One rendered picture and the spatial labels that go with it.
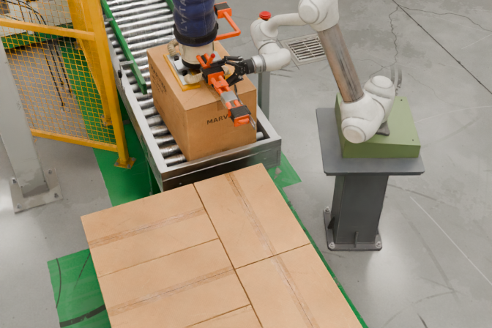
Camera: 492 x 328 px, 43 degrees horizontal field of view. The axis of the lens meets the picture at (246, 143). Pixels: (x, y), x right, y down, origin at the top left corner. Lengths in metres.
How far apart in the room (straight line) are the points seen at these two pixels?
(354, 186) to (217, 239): 0.82
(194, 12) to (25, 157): 1.48
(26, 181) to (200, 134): 1.31
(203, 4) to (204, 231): 1.11
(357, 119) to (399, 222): 1.21
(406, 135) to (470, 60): 2.25
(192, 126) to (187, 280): 0.80
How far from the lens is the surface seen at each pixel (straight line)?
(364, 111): 2.88
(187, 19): 3.13
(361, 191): 3.42
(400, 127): 3.26
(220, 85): 3.04
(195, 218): 3.15
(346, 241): 3.74
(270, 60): 3.17
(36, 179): 4.10
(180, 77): 3.30
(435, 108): 4.80
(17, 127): 3.82
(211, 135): 3.30
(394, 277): 3.68
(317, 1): 2.66
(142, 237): 3.11
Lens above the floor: 2.94
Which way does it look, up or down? 43 degrees down
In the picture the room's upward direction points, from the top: straight up
